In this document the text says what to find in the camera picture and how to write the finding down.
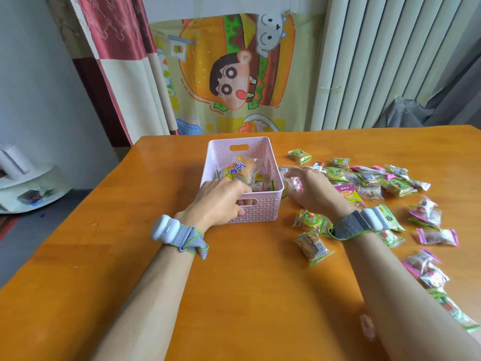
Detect person's right hand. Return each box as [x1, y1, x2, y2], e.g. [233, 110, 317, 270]
[282, 167, 360, 222]

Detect person's left hand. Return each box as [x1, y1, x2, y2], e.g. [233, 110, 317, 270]
[176, 177, 253, 234]

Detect pink plastic woven basket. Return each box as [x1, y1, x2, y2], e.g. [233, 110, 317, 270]
[200, 137, 285, 224]

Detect person's left forearm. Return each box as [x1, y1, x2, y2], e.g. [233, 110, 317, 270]
[91, 241, 196, 361]

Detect person's right forearm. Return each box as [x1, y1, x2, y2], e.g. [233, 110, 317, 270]
[344, 230, 481, 361]

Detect green yellow snack packet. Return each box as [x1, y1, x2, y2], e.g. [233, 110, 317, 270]
[252, 173, 277, 192]

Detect yellow wrapped bread packet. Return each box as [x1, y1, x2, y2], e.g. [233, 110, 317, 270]
[222, 155, 264, 185]

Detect pile of assorted snack packets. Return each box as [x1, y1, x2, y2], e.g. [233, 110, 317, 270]
[278, 148, 481, 340]

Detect cartoon burger print cloth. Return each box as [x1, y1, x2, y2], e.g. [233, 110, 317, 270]
[150, 12, 324, 136]

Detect grey crumpled cloth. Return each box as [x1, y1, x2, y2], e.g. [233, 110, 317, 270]
[376, 96, 481, 129]

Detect white pleated curtain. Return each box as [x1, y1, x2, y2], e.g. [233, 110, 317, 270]
[310, 0, 481, 131]

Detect red and cream curtain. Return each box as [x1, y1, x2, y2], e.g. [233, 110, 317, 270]
[47, 0, 179, 147]

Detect white corner shelf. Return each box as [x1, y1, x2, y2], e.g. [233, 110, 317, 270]
[0, 163, 74, 215]

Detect dark small box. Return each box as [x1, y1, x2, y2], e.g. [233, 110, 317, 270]
[17, 189, 45, 206]

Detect white paper rolls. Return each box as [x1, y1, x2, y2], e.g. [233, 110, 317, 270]
[0, 144, 34, 176]

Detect white wrist tracker grey strap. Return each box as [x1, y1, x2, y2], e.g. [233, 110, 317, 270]
[151, 214, 210, 260]
[328, 207, 394, 241]

